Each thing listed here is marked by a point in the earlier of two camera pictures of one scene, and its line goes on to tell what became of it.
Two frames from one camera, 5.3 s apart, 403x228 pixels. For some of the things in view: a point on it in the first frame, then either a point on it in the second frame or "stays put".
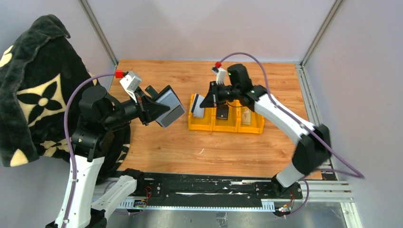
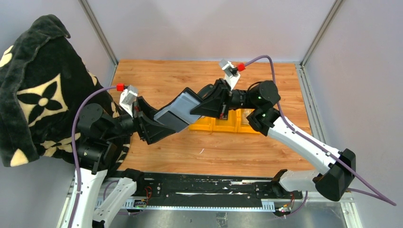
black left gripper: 148,109 -> 148,128
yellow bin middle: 231,124 stays put
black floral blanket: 37,70 stays put
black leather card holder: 167,97 -> 177,114
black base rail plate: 213,187 stays put
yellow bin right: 249,121 stays put
